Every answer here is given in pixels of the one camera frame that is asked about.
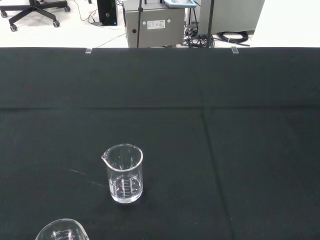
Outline black bench cloth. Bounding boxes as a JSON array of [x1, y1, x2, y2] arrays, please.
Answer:
[[0, 46, 320, 240]]

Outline grey metal cabinet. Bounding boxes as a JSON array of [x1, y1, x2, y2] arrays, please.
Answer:
[[124, 0, 186, 49]]

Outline black tripod pole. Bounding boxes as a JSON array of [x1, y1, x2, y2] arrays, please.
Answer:
[[206, 0, 216, 48], [136, 0, 146, 48]]

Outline blue tray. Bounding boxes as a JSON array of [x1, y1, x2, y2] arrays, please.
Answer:
[[163, 0, 197, 8]]

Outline black computer tower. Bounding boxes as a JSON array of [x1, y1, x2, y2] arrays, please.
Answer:
[[96, 0, 119, 27]]

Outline large pale grey cabinet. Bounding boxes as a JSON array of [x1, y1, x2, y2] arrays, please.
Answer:
[[198, 0, 265, 36]]

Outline black office chair base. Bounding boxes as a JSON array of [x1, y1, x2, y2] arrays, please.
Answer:
[[0, 0, 72, 32]]

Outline tangled black cables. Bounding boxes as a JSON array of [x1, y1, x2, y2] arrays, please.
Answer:
[[183, 25, 216, 49]]

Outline coiled black cable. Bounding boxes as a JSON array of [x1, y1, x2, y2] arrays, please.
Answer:
[[216, 30, 251, 48]]

